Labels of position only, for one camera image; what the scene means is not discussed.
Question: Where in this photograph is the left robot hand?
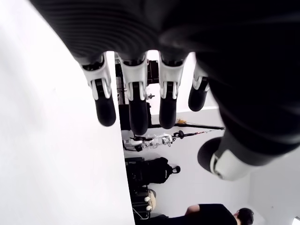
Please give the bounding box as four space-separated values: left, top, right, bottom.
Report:
28 0 300 181

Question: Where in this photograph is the black equipment case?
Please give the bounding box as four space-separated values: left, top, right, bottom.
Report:
125 157 145 188

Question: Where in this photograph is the person in black clothing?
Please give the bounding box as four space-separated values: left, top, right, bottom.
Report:
150 203 255 225

